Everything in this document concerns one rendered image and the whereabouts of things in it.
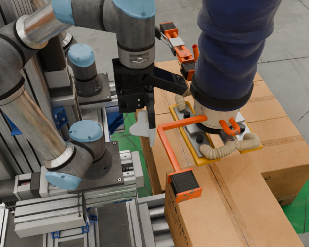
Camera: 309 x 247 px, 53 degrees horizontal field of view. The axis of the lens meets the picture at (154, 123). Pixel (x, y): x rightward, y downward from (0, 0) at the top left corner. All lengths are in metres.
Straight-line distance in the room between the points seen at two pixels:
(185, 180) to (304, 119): 2.31
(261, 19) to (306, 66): 2.94
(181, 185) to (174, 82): 0.40
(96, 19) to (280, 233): 1.05
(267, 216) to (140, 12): 1.01
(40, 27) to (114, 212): 1.50
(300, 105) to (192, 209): 2.24
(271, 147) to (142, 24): 1.66
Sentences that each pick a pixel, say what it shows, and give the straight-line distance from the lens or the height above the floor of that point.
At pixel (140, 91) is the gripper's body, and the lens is 0.66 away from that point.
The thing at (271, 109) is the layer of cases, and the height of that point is 0.54.
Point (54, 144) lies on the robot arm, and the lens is 1.01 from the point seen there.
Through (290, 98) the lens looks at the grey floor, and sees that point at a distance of 3.37.
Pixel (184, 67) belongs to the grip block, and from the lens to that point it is 1.40.
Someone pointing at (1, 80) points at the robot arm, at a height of 1.59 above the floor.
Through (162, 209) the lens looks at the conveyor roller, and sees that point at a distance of 1.73.
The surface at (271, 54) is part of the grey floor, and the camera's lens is 3.91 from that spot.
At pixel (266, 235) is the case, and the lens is 1.31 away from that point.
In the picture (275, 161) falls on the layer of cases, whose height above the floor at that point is 0.54.
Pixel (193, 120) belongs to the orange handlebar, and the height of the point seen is 1.24.
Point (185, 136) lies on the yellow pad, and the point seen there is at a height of 1.12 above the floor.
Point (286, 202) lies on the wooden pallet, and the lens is 2.51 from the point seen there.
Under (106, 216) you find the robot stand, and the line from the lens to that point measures 2.11.
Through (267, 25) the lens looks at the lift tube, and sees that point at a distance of 0.98.
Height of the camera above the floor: 2.10
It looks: 48 degrees down
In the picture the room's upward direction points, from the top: straight up
